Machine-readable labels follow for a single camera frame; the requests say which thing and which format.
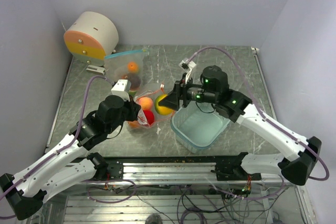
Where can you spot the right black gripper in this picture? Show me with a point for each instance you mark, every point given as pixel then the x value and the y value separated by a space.
pixel 172 99

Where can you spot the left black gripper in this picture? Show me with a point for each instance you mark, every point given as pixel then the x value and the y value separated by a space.
pixel 133 108

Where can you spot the yellow toy lemon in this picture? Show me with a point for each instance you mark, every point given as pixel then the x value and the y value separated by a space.
pixel 161 110

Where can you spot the clear bag orange zipper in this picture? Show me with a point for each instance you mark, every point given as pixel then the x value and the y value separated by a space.
pixel 151 90

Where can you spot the orange toy fruit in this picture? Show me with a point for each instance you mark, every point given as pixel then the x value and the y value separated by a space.
pixel 134 125

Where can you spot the pink toy peach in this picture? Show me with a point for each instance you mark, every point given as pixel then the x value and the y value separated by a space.
pixel 146 103

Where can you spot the light blue plastic basket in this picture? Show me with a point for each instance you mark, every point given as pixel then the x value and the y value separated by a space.
pixel 197 126

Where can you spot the clear zip top bag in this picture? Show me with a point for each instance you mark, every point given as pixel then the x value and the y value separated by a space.
pixel 116 64

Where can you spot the green yellow toy mango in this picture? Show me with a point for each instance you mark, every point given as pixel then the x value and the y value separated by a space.
pixel 132 93

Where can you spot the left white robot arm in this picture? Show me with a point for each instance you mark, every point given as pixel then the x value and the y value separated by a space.
pixel 70 161

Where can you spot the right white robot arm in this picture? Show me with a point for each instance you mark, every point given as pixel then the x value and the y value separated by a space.
pixel 298 154

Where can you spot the round cream drawer box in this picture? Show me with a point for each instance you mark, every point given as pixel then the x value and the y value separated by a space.
pixel 91 37

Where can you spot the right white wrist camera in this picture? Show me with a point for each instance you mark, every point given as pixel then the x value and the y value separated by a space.
pixel 188 66

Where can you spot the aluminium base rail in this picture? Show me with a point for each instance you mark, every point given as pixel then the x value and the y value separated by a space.
pixel 171 173

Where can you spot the small white wall clip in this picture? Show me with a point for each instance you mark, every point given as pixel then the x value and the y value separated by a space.
pixel 255 50

